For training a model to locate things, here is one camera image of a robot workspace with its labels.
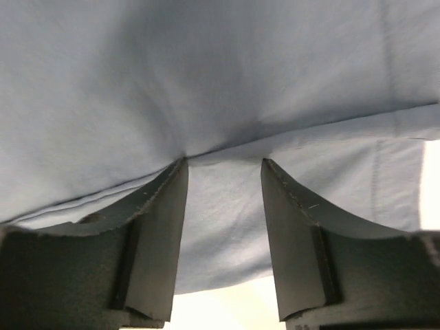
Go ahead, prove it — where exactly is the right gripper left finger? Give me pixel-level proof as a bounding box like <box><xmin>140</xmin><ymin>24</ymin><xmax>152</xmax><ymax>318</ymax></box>
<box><xmin>1</xmin><ymin>159</ymin><xmax>188</xmax><ymax>329</ymax></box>

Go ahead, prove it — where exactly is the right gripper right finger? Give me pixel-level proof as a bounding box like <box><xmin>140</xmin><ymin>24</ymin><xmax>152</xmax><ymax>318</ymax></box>
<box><xmin>261</xmin><ymin>159</ymin><xmax>439</xmax><ymax>329</ymax></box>

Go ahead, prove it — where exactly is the blue-grey t shirt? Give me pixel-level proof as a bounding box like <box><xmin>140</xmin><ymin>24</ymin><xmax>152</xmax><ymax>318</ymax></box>
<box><xmin>1</xmin><ymin>1</ymin><xmax>439</xmax><ymax>294</ymax></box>

